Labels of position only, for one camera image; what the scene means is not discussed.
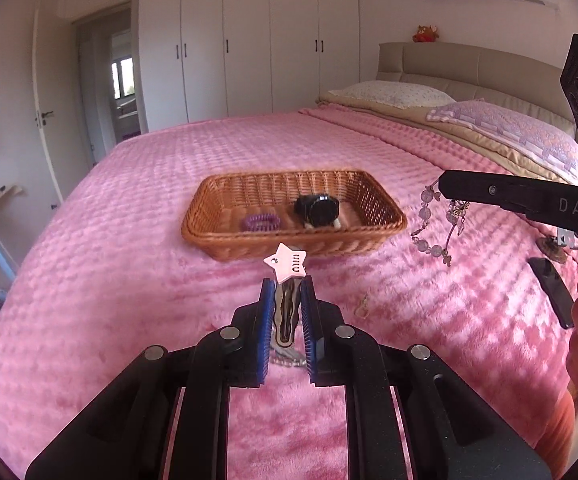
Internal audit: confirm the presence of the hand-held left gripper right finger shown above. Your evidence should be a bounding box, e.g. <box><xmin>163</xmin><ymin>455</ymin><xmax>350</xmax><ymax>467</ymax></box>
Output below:
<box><xmin>300</xmin><ymin>276</ymin><xmax>554</xmax><ymax>480</ymax></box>

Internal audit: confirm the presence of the black wrist watch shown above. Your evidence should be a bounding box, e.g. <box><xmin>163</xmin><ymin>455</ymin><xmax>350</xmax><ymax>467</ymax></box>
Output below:
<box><xmin>294</xmin><ymin>194</ymin><xmax>342</xmax><ymax>231</ymax></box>

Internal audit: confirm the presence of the purple patterned pillow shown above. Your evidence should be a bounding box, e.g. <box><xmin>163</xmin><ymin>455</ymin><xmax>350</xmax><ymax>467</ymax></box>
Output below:
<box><xmin>426</xmin><ymin>100</ymin><xmax>578</xmax><ymax>171</ymax></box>

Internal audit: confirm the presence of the purple spiral hair tie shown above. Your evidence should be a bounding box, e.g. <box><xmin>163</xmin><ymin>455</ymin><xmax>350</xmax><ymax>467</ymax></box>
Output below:
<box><xmin>241</xmin><ymin>213</ymin><xmax>280</xmax><ymax>233</ymax></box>

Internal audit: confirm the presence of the pink star hair clip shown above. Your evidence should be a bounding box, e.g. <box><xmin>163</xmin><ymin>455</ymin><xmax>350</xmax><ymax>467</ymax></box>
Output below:
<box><xmin>263</xmin><ymin>242</ymin><xmax>312</xmax><ymax>349</ymax></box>

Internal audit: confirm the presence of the beige padded headboard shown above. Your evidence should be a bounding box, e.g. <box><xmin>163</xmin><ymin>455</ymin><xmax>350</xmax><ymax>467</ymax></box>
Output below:
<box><xmin>375</xmin><ymin>41</ymin><xmax>578</xmax><ymax>142</ymax></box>

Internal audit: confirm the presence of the purple beaded bracelet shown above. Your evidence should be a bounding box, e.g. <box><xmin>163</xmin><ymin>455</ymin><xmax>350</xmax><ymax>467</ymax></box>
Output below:
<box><xmin>409</xmin><ymin>177</ymin><xmax>472</xmax><ymax>267</ymax></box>

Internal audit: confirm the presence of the pink fluffy blanket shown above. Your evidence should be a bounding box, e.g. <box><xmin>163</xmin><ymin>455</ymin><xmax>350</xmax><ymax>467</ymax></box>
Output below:
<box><xmin>0</xmin><ymin>105</ymin><xmax>578</xmax><ymax>480</ymax></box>

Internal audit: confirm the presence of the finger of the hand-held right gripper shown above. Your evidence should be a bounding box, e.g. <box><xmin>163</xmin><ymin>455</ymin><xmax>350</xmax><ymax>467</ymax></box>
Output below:
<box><xmin>438</xmin><ymin>169</ymin><xmax>578</xmax><ymax>227</ymax></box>
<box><xmin>527</xmin><ymin>257</ymin><xmax>575</xmax><ymax>330</ymax></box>

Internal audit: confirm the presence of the person's orange sleeved forearm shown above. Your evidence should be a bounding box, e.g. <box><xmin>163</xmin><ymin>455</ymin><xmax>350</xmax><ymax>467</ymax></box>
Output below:
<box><xmin>533</xmin><ymin>389</ymin><xmax>578</xmax><ymax>479</ymax></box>

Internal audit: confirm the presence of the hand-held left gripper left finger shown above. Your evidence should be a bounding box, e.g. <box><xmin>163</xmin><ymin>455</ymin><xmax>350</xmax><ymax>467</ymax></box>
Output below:
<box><xmin>25</xmin><ymin>279</ymin><xmax>276</xmax><ymax>480</ymax></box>

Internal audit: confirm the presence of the white door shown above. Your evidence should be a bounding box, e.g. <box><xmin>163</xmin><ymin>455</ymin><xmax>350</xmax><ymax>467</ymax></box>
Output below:
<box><xmin>32</xmin><ymin>9</ymin><xmax>66</xmax><ymax>207</ymax></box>

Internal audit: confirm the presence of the white wardrobe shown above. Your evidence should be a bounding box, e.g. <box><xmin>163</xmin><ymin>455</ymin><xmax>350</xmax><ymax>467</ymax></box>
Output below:
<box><xmin>138</xmin><ymin>0</ymin><xmax>360</xmax><ymax>133</ymax></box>

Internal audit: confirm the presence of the brown wicker basket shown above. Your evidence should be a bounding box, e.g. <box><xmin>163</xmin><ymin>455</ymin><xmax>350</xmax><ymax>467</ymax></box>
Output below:
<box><xmin>181</xmin><ymin>169</ymin><xmax>408</xmax><ymax>263</ymax></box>

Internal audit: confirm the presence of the beige bed sheet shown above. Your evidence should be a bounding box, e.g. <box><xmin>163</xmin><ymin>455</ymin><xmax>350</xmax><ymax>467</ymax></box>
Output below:
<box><xmin>299</xmin><ymin>91</ymin><xmax>578</xmax><ymax>191</ymax></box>

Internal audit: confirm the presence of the brown hair clip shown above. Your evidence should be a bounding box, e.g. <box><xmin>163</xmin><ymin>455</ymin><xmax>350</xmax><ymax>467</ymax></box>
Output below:
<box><xmin>536</xmin><ymin>236</ymin><xmax>568</xmax><ymax>265</ymax></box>

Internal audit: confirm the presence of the white floral pillow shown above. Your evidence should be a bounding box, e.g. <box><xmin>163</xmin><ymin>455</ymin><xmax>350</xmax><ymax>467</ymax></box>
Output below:
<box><xmin>328</xmin><ymin>80</ymin><xmax>456</xmax><ymax>109</ymax></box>

